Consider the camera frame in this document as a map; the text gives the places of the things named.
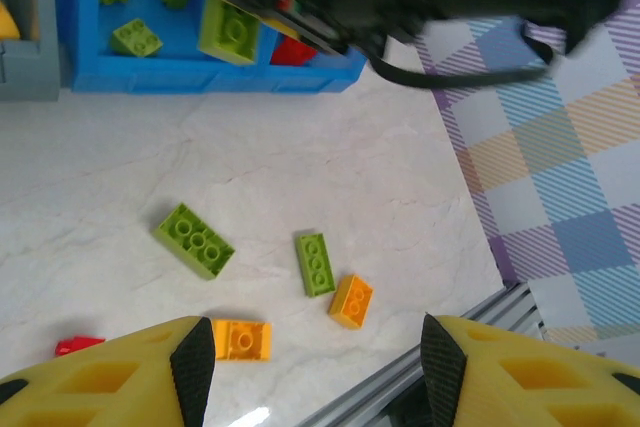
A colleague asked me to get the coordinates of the small red lego piece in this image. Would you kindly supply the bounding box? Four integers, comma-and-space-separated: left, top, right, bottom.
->
54, 335, 106, 357

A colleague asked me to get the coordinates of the grey plastic bin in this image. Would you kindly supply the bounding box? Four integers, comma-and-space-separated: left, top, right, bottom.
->
0, 0, 62, 103

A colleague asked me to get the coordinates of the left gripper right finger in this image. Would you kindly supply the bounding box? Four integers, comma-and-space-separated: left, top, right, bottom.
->
420, 313, 640, 427

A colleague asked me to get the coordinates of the blue two-compartment bin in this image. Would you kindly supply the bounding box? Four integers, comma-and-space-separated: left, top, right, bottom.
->
52, 0, 369, 96

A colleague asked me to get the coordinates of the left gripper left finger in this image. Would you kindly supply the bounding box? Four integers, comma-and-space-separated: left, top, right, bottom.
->
0, 315, 217, 427

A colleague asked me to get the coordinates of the yellow lego brick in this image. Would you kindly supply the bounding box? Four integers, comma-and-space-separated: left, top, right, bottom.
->
212, 319, 274, 363
328, 274, 375, 331

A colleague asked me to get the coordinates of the wide aluminium base rail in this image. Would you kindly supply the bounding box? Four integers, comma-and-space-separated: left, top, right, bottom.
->
294, 281, 616, 427

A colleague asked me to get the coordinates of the square green lego brick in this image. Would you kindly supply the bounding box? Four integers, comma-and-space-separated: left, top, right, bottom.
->
110, 18, 164, 58

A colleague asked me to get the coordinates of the red lego brick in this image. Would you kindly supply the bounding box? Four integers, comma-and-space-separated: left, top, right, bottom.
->
269, 31, 319, 67

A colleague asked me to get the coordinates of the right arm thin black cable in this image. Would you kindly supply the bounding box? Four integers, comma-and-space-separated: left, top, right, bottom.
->
369, 21, 557, 89

